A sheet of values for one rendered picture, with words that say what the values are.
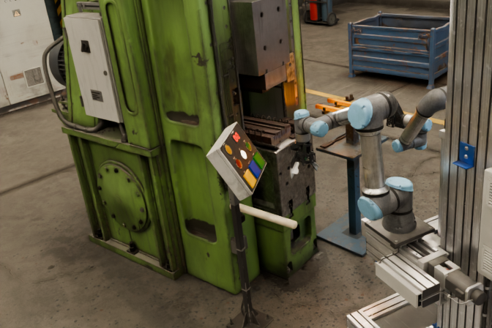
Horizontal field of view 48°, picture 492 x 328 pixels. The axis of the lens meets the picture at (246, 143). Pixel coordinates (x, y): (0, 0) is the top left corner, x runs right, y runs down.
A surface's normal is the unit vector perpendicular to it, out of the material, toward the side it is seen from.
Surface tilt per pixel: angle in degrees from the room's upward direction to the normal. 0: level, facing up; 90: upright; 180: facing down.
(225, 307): 0
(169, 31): 89
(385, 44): 89
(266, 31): 90
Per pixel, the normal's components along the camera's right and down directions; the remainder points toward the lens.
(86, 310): -0.11, -0.91
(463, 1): -0.90, 0.26
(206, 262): -0.62, 0.37
